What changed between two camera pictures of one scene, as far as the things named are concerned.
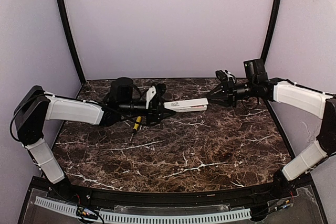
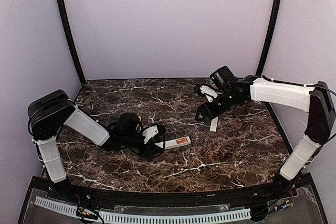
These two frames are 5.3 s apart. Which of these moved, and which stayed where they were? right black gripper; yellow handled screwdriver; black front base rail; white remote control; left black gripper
Moved: white remote control; right black gripper; left black gripper
Stayed: black front base rail; yellow handled screwdriver
